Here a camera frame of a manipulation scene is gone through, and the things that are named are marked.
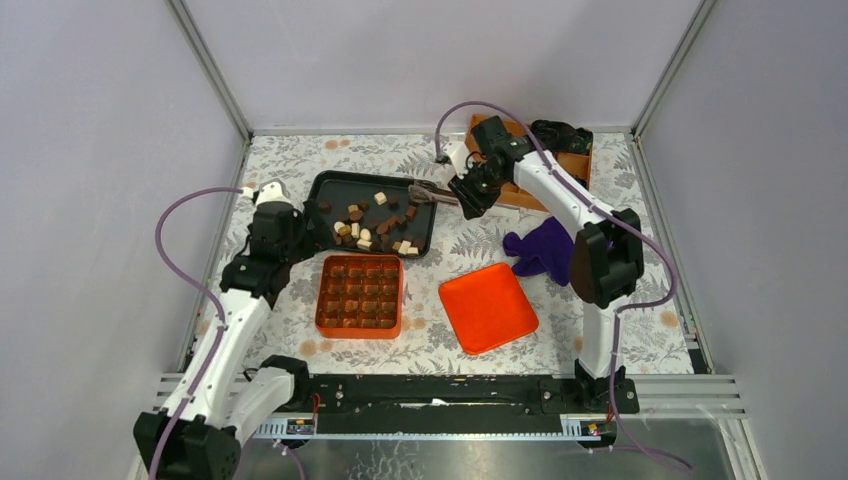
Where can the black chocolate tray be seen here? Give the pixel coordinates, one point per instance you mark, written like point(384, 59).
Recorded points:
point(346, 202)

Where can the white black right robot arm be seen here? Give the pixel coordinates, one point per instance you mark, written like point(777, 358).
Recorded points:
point(607, 258)

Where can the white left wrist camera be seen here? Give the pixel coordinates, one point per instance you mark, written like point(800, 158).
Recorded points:
point(271, 192)

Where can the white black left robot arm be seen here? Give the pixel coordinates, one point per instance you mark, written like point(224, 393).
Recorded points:
point(199, 431)

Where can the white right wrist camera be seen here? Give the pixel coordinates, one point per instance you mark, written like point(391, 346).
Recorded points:
point(456, 152)

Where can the metal tongs white handle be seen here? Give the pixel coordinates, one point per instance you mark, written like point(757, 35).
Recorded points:
point(428, 192)

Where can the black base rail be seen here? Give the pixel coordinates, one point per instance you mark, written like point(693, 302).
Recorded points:
point(458, 405)

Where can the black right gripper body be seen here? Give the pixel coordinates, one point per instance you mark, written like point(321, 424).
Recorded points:
point(478, 189)

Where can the orange box lid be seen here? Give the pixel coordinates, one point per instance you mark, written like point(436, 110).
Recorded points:
point(487, 309)

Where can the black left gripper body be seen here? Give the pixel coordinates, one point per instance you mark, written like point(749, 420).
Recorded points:
point(296, 249)

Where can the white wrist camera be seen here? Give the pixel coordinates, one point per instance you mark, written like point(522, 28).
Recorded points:
point(456, 152)
point(271, 192)

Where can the purple cloth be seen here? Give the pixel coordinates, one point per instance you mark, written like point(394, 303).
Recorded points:
point(547, 249)

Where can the orange chocolate box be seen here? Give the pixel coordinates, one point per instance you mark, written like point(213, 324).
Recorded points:
point(360, 297)

